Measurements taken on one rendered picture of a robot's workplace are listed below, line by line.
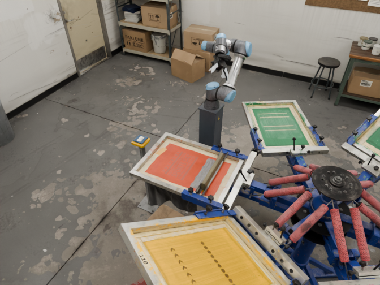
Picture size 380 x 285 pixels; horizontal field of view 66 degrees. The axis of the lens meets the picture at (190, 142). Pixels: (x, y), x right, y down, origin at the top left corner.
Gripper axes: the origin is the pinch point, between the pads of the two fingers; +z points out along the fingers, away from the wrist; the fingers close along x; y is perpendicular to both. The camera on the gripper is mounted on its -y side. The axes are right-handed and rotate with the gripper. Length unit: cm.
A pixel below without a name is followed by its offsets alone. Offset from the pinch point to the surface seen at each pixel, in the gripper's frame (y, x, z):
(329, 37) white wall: 59, -293, -228
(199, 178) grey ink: 47, -28, 61
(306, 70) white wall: 117, -319, -200
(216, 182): 37, -39, 63
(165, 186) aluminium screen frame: 57, -4, 71
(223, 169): 40, -48, 50
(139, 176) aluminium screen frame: 76, 9, 64
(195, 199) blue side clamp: 36, -18, 79
